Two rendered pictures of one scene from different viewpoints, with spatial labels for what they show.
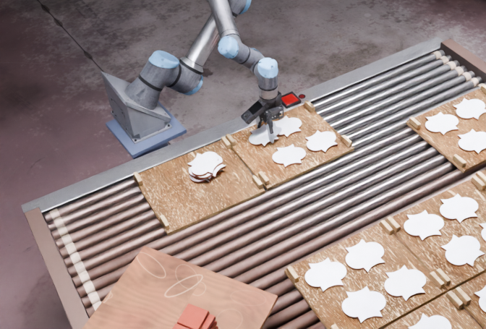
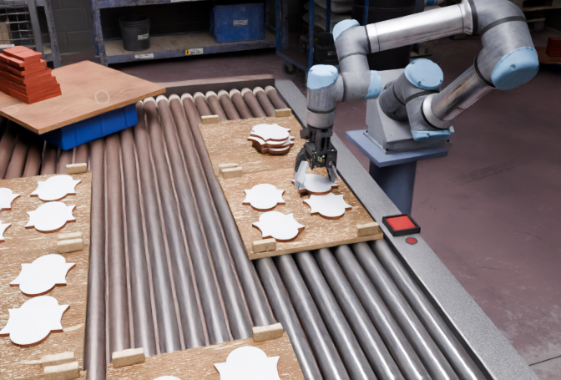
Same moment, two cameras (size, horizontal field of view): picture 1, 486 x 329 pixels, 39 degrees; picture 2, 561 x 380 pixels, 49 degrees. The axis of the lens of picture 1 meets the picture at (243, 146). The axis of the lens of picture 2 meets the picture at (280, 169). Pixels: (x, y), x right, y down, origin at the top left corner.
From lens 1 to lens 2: 3.01 m
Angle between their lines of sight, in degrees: 79
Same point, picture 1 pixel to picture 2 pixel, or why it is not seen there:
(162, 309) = (88, 88)
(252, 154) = (285, 176)
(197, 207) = (221, 138)
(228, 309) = (54, 109)
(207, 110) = not seen: outside the picture
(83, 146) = not seen: outside the picture
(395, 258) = (23, 239)
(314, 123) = (326, 230)
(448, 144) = (188, 367)
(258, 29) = not seen: outside the picture
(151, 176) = (285, 121)
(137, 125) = (369, 114)
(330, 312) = (11, 184)
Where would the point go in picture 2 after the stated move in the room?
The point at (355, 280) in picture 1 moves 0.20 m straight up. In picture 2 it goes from (28, 205) to (14, 139)
